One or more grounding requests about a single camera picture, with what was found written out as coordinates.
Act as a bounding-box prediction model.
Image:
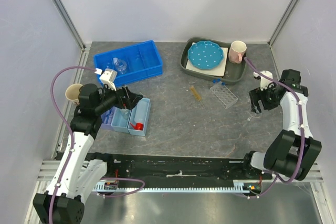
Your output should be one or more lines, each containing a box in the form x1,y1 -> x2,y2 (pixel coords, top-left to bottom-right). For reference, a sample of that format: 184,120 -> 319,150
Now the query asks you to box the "light blue cable duct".
92,181 -> 257,194

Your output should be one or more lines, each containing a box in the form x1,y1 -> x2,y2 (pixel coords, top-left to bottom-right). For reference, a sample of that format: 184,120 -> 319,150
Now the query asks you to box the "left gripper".
94,81 -> 142,115

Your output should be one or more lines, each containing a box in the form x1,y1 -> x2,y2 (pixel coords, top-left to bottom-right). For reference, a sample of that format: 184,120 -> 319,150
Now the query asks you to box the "dropper bottle white cap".
113,57 -> 129,75

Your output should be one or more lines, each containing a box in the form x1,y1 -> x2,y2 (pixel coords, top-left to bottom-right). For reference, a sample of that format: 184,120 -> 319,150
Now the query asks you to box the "clear test tube rack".
209,82 -> 238,109

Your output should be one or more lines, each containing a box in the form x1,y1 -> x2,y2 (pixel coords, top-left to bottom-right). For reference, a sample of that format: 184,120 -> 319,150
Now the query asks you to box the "blue divided plastic bin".
93,40 -> 163,87

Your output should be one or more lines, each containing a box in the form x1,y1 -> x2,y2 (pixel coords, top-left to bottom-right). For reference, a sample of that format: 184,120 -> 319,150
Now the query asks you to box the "light blue box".
112,108 -> 131,133
126,98 -> 152,137

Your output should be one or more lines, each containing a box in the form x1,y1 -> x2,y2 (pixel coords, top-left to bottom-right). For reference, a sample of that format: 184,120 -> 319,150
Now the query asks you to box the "beige floral mug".
65,83 -> 83,105

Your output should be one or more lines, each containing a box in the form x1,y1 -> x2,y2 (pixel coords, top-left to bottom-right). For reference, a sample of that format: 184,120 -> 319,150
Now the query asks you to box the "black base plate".
85,153 -> 272,189

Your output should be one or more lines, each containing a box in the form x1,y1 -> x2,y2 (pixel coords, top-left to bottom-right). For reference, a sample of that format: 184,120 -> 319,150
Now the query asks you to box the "clear safety goggles blue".
103,109 -> 115,124

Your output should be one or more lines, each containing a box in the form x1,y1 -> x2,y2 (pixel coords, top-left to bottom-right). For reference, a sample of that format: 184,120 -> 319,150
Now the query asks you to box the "white square plate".
186,47 -> 228,77

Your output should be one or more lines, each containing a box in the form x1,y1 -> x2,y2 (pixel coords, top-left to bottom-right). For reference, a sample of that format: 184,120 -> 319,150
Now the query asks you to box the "blue dotted plate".
187,40 -> 224,70

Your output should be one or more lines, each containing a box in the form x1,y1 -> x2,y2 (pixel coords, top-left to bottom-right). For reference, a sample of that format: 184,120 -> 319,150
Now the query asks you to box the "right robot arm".
240,69 -> 322,181

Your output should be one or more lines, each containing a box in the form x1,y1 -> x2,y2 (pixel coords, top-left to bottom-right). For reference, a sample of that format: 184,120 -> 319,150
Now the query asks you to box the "purple small box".
100,107 -> 116,131

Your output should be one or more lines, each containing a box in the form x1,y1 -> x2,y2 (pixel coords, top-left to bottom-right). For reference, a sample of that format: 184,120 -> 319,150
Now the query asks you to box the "light blue middle box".
112,108 -> 131,133

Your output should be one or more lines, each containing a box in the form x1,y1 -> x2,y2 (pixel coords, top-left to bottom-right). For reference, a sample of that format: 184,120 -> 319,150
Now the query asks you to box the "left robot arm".
33,83 -> 143,223

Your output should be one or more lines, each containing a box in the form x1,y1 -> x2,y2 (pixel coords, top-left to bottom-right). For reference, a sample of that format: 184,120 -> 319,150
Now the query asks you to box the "pink mug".
228,40 -> 247,63

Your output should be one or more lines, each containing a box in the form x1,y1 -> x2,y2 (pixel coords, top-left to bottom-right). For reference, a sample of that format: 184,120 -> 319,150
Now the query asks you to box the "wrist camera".
95,68 -> 118,91
253,71 -> 274,91

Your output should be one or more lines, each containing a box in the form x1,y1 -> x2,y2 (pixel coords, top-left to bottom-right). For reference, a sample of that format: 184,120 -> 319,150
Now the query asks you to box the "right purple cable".
244,56 -> 306,201

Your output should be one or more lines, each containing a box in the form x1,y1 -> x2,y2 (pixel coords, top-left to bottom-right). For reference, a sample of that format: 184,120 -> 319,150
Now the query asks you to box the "light blue right box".
126,98 -> 152,137

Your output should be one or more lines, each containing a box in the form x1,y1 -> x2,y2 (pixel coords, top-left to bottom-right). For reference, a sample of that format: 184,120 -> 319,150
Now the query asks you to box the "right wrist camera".
253,71 -> 274,91

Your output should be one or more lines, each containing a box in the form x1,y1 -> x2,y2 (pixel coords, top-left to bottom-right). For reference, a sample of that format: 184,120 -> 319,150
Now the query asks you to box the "small glass beaker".
120,109 -> 131,120

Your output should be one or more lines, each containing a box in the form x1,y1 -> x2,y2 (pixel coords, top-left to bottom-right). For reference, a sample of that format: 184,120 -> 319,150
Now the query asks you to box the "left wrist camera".
95,68 -> 118,91

